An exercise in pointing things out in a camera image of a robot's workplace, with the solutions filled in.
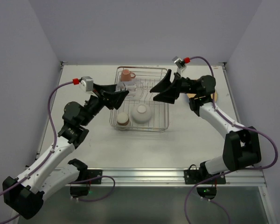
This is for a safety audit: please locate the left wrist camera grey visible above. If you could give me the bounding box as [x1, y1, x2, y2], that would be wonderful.
[79, 76, 94, 92]

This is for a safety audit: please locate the metal wire dish rack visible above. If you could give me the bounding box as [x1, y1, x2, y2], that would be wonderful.
[109, 66, 169, 132]

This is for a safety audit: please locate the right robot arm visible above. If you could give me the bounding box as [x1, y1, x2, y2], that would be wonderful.
[150, 70, 261, 183]

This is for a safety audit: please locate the pink mug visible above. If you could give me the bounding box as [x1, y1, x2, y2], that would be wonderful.
[120, 69, 136, 82]

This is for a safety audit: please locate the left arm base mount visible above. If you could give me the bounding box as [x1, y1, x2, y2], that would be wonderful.
[70, 169, 102, 197]

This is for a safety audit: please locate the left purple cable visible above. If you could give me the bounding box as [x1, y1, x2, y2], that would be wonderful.
[0, 78, 116, 224]

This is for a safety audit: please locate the yellow plate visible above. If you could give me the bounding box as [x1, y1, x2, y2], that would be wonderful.
[187, 91, 218, 102]

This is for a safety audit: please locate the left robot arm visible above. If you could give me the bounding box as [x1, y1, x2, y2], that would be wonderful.
[2, 84, 129, 219]

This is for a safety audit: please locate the aluminium front rail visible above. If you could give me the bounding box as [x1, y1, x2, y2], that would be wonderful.
[21, 167, 266, 187]

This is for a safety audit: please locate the clear drinking glass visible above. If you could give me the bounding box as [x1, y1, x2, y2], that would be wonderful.
[116, 81, 144, 101]

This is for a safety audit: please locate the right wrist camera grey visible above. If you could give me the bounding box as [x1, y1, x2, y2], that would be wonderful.
[172, 56, 186, 75]

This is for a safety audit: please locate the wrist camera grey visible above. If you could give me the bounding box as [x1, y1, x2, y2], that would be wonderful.
[79, 76, 94, 92]
[172, 56, 186, 75]

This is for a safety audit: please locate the white and brown cup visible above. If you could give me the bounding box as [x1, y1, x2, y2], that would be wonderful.
[116, 112, 130, 126]

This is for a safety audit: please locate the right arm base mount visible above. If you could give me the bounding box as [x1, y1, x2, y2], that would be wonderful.
[183, 164, 226, 200]

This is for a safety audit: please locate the white bowl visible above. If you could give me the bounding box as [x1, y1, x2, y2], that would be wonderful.
[131, 104, 152, 124]

